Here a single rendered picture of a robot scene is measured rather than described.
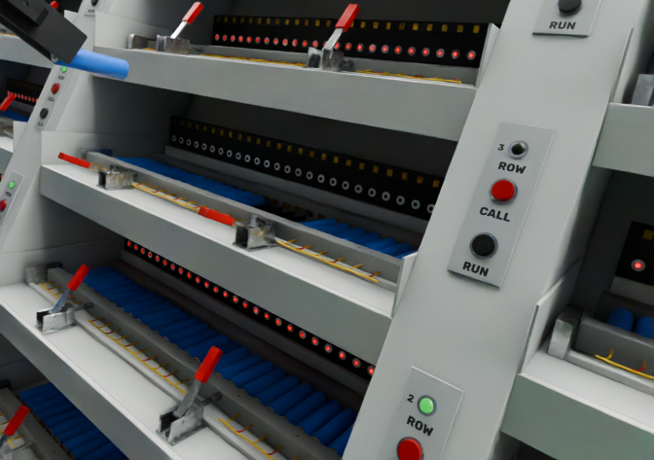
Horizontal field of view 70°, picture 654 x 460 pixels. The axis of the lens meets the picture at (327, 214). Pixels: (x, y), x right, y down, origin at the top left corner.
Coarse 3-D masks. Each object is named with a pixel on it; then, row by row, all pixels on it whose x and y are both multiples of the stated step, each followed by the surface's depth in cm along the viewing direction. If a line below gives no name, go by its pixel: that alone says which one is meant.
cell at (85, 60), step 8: (80, 56) 41; (88, 56) 41; (96, 56) 42; (104, 56) 43; (56, 64) 40; (64, 64) 40; (72, 64) 41; (80, 64) 41; (88, 64) 41; (96, 64) 42; (104, 64) 42; (112, 64) 43; (120, 64) 44; (96, 72) 43; (104, 72) 43; (112, 72) 43; (120, 72) 44
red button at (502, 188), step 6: (504, 180) 34; (492, 186) 34; (498, 186) 34; (504, 186) 34; (510, 186) 34; (492, 192) 34; (498, 192) 34; (504, 192) 34; (510, 192) 34; (498, 198) 34; (504, 198) 34
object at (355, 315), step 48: (48, 144) 69; (96, 144) 75; (144, 144) 82; (48, 192) 69; (96, 192) 61; (288, 192) 66; (144, 240) 55; (192, 240) 50; (240, 288) 46; (288, 288) 42; (336, 288) 40; (336, 336) 39; (384, 336) 37
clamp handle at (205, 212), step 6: (204, 210) 41; (210, 210) 41; (204, 216) 41; (210, 216) 42; (216, 216) 42; (222, 216) 43; (228, 216) 43; (252, 216) 47; (222, 222) 43; (228, 222) 43; (234, 222) 44; (252, 222) 47; (246, 228) 46
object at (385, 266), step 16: (96, 160) 71; (112, 160) 68; (144, 176) 64; (160, 176) 63; (160, 192) 62; (176, 192) 60; (192, 192) 58; (208, 192) 58; (192, 208) 55; (208, 208) 56; (224, 208) 55; (240, 208) 53; (256, 208) 54; (288, 224) 49; (288, 240) 48; (304, 240) 48; (320, 240) 47; (336, 240) 46; (336, 256) 46; (352, 256) 44; (368, 256) 43; (384, 256) 44; (352, 272) 43; (368, 272) 44; (384, 272) 43
